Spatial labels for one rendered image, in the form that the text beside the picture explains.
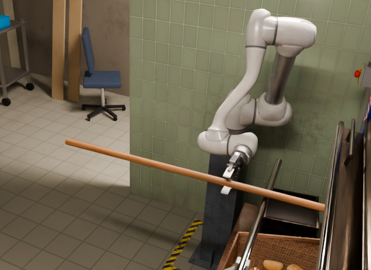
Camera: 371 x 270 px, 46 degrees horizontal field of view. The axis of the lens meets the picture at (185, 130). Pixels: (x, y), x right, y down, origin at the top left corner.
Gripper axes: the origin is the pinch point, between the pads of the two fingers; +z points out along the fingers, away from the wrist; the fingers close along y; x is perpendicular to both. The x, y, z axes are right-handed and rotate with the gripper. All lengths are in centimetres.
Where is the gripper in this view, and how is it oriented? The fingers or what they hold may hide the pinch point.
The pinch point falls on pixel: (227, 181)
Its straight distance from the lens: 183.0
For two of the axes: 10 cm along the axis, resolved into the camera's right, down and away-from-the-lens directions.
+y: -0.6, 8.8, 4.7
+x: -9.3, -2.2, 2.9
